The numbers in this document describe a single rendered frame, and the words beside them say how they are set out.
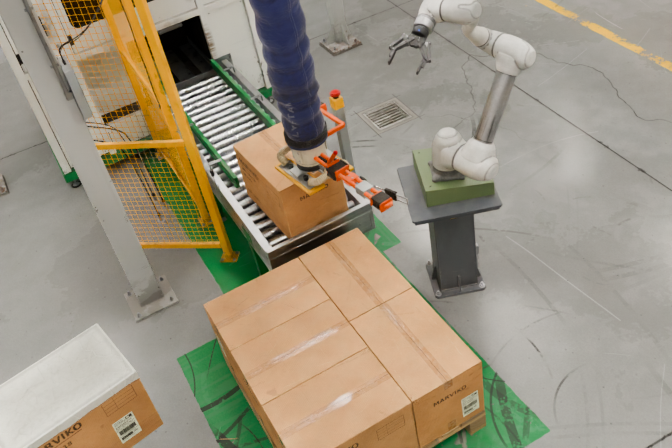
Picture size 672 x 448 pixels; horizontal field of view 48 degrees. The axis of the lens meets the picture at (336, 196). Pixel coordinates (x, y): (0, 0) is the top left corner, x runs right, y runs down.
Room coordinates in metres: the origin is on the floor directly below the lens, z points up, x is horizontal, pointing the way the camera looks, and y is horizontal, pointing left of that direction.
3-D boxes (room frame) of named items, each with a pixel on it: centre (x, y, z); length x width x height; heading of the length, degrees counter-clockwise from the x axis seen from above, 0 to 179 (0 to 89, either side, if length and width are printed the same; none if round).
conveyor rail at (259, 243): (4.31, 0.86, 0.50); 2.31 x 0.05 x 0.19; 21
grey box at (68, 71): (3.70, 1.25, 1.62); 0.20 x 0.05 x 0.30; 21
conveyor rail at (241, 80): (4.54, 0.25, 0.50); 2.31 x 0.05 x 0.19; 21
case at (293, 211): (3.65, 0.25, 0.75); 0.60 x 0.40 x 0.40; 25
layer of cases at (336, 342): (2.59, 0.16, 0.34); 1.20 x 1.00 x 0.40; 21
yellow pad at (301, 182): (3.19, 0.17, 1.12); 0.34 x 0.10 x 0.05; 29
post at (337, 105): (4.05, -0.13, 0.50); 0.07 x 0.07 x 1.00; 21
